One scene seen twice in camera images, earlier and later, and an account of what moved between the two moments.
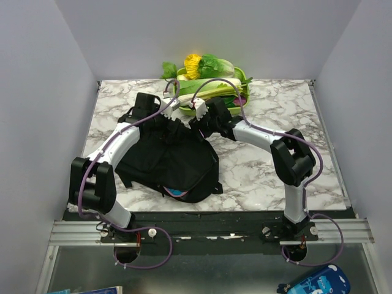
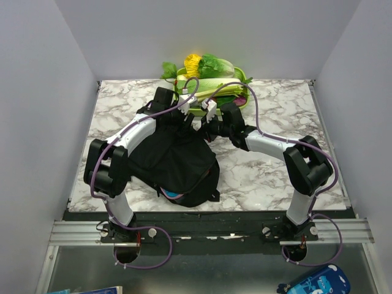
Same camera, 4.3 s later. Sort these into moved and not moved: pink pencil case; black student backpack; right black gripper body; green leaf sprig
Moved: pink pencil case
Not moved: right black gripper body; black student backpack; green leaf sprig
